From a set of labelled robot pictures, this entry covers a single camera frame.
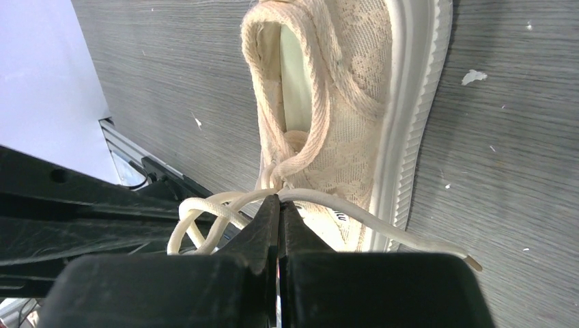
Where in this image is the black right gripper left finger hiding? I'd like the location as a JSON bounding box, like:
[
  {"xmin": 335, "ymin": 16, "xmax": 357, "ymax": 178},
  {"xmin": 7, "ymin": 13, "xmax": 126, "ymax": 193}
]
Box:
[{"xmin": 39, "ymin": 195, "xmax": 281, "ymax": 327}]

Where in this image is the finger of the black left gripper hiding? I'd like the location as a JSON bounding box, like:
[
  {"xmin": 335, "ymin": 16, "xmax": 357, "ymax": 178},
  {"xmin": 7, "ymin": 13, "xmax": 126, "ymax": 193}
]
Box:
[
  {"xmin": 1, "ymin": 215, "xmax": 178, "ymax": 298},
  {"xmin": 1, "ymin": 147, "xmax": 211, "ymax": 222}
]

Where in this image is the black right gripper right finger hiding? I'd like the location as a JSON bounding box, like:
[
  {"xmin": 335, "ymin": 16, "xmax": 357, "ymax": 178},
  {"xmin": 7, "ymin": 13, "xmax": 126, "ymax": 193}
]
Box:
[{"xmin": 279, "ymin": 202, "xmax": 494, "ymax": 327}]

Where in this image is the beige sneaker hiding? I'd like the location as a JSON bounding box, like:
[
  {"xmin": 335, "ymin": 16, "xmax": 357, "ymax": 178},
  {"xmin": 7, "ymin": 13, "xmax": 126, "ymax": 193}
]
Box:
[{"xmin": 166, "ymin": 1, "xmax": 481, "ymax": 271}]

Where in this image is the aluminium front rail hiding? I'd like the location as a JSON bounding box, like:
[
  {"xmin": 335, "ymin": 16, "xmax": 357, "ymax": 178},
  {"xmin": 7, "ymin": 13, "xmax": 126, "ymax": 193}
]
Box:
[{"xmin": 99, "ymin": 118, "xmax": 184, "ymax": 190}]

